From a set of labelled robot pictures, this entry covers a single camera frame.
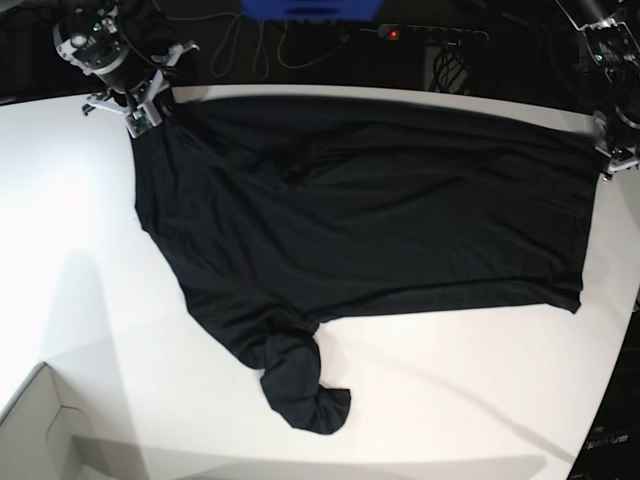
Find black cable bundle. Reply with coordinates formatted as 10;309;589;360
429;44;471;96

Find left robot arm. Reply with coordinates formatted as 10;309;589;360
557;1;639;181

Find grey looped cable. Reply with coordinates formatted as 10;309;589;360
209;14;351;78

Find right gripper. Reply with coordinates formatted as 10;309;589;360
82;41;199;137

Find blue bin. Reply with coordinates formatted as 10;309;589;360
241;0;383;21

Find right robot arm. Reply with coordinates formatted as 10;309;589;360
52;1;199;138

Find black t-shirt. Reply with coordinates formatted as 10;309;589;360
132;97;600;435

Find black power strip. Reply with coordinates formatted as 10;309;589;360
377;23;490;45

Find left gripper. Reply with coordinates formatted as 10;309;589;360
593;110;639;181

